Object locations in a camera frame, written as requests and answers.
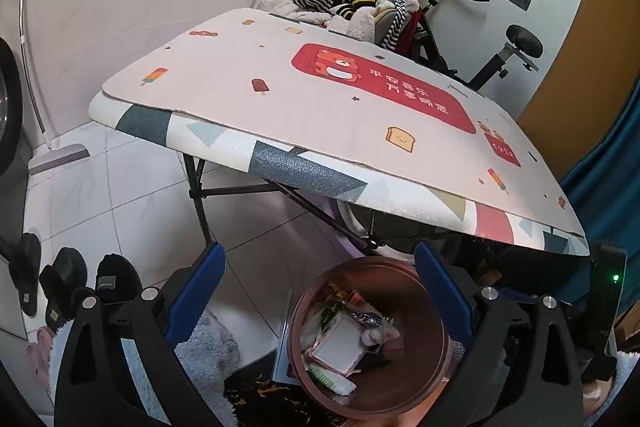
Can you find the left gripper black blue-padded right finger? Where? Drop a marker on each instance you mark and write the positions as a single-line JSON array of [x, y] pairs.
[[519, 366]]

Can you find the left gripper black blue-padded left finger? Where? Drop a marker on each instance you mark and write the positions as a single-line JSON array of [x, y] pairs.
[[95, 386]]

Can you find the black white plush toy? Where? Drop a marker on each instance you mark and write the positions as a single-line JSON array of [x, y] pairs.
[[376, 335]]

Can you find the brown round trash bin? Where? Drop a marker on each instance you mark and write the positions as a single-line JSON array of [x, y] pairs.
[[392, 379]]

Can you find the teal curtain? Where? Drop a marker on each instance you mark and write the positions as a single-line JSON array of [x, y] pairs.
[[603, 189]]

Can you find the black slipper right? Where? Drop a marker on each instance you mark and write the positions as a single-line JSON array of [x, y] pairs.
[[116, 280]]

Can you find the black slipper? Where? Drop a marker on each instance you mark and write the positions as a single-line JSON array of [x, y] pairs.
[[59, 281], [116, 280], [24, 267]]

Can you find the black slipper middle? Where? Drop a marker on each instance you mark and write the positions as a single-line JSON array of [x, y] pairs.
[[59, 281]]

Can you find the light blue fluffy rug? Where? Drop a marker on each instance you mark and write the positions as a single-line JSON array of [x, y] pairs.
[[208, 357]]

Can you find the black slipper left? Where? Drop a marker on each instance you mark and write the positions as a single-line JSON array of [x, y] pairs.
[[24, 267]]

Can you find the black exercise bike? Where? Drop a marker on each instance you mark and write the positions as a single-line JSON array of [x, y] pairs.
[[422, 46]]

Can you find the white floor mop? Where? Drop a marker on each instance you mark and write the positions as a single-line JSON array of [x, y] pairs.
[[54, 157]]

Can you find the geometric pattern folding table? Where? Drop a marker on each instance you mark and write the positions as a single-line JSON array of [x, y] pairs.
[[331, 177]]

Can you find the pink cartoon table mat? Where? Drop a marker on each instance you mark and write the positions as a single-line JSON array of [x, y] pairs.
[[306, 86]]

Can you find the cream fleece clothing pile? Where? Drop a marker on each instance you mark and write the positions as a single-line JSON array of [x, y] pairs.
[[364, 20]]

